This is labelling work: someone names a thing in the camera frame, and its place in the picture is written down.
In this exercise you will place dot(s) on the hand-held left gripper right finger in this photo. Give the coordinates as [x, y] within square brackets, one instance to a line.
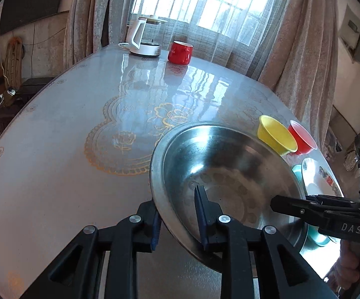
[202, 215]

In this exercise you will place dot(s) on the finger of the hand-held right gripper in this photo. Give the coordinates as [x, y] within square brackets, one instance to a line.
[335, 200]
[292, 207]

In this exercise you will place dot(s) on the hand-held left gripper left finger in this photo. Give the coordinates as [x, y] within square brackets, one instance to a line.
[155, 229]

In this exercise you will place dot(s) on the large white printed plate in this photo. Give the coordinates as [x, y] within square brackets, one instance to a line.
[315, 177]

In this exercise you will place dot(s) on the stainless steel bowl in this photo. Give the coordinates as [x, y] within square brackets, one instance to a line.
[229, 168]

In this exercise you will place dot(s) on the red plastic bowl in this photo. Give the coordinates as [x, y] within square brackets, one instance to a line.
[303, 141]

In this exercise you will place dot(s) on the yellow plastic bowl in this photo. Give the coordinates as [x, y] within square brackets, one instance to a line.
[273, 134]

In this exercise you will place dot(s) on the person's right hand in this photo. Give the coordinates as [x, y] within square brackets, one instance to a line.
[348, 264]

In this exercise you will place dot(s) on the beige curtain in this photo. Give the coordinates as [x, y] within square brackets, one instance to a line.
[304, 53]
[86, 21]

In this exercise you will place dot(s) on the sheer white curtain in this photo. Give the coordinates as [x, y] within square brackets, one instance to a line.
[229, 56]

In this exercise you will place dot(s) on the red mug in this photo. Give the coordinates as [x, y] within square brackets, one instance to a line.
[178, 53]

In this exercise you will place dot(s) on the dark low table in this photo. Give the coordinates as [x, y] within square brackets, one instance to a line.
[33, 85]

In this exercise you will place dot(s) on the white electric kettle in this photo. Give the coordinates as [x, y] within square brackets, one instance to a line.
[136, 37]

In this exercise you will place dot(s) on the woven wicker object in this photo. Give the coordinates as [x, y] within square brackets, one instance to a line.
[11, 56]

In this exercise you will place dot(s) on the grey wall box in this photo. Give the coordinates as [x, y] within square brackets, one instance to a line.
[359, 43]

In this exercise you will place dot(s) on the window with white frame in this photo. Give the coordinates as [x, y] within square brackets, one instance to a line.
[199, 4]

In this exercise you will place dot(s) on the black wall television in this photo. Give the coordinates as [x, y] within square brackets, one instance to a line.
[30, 0]

